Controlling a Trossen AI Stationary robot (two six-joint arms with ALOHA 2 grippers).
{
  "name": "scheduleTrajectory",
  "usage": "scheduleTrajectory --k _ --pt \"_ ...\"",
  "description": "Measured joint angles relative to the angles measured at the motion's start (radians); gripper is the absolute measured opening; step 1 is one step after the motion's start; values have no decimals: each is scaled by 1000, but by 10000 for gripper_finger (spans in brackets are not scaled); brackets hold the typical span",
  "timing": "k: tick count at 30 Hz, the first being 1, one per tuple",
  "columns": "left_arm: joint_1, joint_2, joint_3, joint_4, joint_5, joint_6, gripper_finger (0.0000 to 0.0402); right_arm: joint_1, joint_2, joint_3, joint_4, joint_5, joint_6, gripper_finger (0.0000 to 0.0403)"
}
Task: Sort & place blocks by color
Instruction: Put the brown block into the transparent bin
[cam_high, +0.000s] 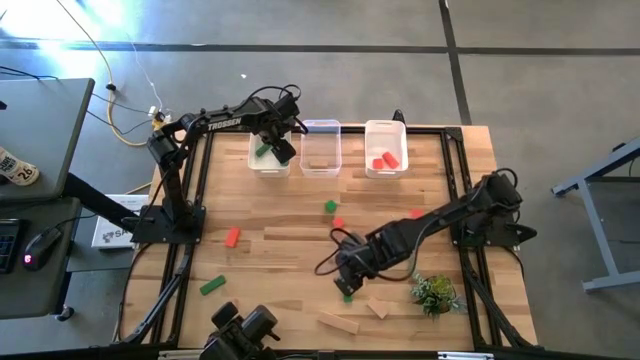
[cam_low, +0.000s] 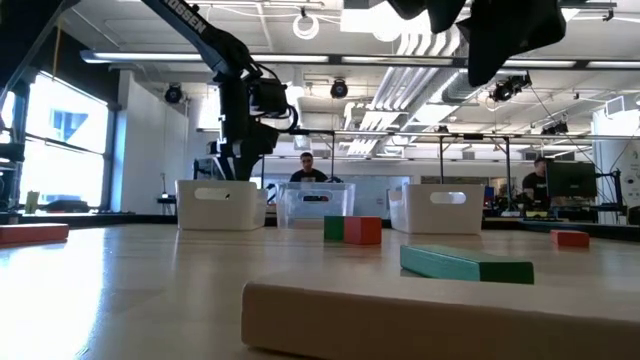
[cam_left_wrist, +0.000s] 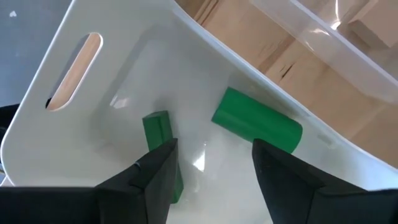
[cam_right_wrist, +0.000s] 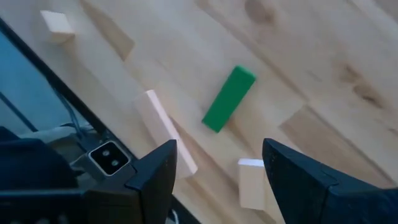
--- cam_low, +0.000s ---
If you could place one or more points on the green wooden cube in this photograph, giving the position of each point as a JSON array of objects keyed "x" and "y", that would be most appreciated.
[{"x": 333, "y": 228}]

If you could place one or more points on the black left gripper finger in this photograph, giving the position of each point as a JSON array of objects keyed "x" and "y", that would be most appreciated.
[
  {"x": 234, "y": 167},
  {"x": 247, "y": 167}
]

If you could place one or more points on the linear ceiling light fixture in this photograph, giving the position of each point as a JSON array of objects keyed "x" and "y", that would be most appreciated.
[{"x": 200, "y": 56}]

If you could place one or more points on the black overhead camera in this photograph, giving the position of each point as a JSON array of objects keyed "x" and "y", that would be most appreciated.
[
  {"x": 173, "y": 94},
  {"x": 339, "y": 89},
  {"x": 510, "y": 87}
]

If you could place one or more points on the person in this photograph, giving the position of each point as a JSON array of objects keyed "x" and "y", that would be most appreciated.
[
  {"x": 308, "y": 167},
  {"x": 537, "y": 180}
]

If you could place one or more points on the clear plastic bin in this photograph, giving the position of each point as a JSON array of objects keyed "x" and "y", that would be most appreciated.
[{"x": 315, "y": 212}]

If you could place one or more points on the small yellow-green box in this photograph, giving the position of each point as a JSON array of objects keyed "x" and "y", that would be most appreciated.
[{"x": 32, "y": 202}]

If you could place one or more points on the white plastic bin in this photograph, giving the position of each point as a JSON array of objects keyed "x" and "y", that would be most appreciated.
[
  {"x": 445, "y": 215},
  {"x": 220, "y": 210}
]

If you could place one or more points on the silver ventilation duct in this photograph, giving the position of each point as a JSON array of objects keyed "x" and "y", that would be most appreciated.
[{"x": 460, "y": 92}]

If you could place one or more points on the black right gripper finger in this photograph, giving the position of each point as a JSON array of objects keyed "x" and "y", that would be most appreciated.
[
  {"x": 445, "y": 15},
  {"x": 515, "y": 35}
]

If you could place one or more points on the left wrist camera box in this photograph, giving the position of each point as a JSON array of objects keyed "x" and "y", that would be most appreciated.
[{"x": 269, "y": 95}]

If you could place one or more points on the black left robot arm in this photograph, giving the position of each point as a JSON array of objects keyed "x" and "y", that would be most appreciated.
[{"x": 200, "y": 25}]

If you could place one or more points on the red wooden cube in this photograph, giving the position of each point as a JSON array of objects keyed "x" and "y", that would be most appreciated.
[{"x": 362, "y": 230}]

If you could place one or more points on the long natural wooden block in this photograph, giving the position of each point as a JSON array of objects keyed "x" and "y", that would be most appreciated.
[{"x": 440, "y": 325}]

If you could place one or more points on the black workstation frame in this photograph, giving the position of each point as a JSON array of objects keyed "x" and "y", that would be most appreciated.
[
  {"x": 441, "y": 160},
  {"x": 332, "y": 150}
]

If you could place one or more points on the black aluminium table frame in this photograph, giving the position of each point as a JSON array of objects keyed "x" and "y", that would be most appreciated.
[{"x": 100, "y": 218}]

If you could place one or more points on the long green wooden block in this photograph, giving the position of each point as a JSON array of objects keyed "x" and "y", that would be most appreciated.
[{"x": 465, "y": 265}]

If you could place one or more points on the long red wooden block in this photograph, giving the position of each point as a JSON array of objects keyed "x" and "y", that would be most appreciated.
[{"x": 30, "y": 234}]

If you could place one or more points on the small red wooden block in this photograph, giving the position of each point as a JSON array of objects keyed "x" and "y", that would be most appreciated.
[{"x": 570, "y": 238}]

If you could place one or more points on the black computer monitor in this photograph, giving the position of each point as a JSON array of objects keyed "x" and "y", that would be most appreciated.
[{"x": 571, "y": 178}]

